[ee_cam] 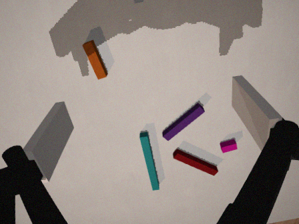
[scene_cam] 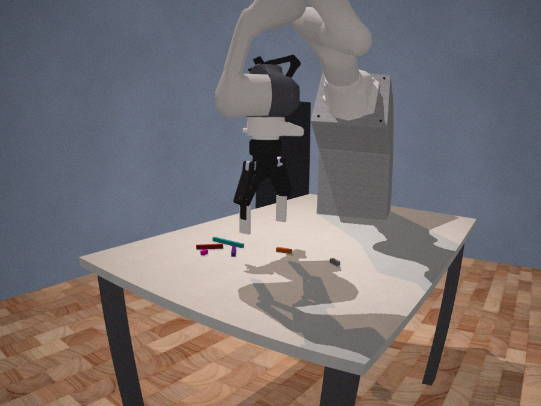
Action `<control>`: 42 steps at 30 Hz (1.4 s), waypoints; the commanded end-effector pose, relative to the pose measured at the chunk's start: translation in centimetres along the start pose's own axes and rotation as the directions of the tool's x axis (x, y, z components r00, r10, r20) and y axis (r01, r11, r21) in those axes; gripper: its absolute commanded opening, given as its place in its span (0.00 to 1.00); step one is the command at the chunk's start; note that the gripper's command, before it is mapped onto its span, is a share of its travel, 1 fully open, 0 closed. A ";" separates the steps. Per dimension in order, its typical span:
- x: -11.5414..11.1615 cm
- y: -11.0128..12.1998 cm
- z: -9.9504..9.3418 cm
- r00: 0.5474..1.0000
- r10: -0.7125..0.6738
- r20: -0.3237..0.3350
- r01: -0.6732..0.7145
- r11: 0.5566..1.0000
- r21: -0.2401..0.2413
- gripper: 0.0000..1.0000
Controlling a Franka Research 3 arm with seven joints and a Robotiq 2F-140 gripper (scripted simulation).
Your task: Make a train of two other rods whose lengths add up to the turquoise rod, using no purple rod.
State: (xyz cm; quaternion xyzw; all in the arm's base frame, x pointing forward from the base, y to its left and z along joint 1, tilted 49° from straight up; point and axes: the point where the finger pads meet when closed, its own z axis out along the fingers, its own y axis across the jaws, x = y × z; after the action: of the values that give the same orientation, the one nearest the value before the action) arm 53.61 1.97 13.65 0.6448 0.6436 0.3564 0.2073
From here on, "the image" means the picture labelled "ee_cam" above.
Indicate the magenta block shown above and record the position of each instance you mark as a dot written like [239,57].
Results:
[227,146]

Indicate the orange rod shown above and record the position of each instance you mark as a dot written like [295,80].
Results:
[95,59]

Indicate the dark red rod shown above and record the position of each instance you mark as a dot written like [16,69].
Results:
[195,162]

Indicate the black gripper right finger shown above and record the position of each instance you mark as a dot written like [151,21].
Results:
[257,197]

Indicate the turquoise rod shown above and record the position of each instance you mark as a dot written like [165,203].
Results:
[147,151]

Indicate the dark purple rod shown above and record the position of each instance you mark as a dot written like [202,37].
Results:
[183,121]

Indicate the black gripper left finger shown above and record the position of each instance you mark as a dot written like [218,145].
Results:
[31,166]

